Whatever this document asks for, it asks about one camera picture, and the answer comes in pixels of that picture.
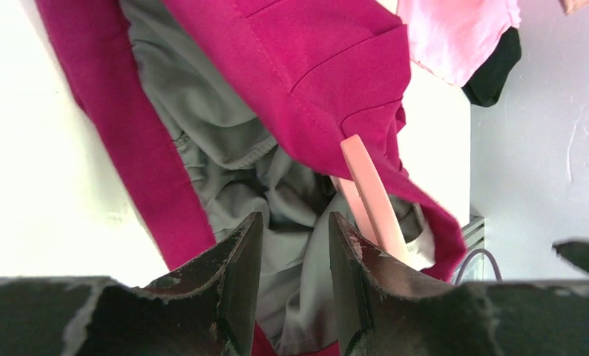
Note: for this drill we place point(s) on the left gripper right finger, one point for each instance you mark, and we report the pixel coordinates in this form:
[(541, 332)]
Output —
[(380, 302)]

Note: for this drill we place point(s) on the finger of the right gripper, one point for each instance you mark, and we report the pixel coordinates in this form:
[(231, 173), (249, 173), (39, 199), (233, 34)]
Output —
[(576, 252)]

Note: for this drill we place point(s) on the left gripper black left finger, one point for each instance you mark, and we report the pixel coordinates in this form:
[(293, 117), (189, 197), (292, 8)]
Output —
[(209, 303)]

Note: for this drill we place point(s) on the magenta garment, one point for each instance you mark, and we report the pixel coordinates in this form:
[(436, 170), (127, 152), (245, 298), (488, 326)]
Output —
[(213, 110)]

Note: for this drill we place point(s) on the dusty pink skirt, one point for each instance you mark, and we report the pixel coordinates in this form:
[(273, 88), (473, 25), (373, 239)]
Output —
[(571, 6)]

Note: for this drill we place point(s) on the black cloth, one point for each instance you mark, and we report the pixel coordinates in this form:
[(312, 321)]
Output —
[(487, 83)]

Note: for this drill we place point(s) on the pink towel garment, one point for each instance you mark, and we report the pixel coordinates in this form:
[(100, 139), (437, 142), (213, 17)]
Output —
[(453, 38)]

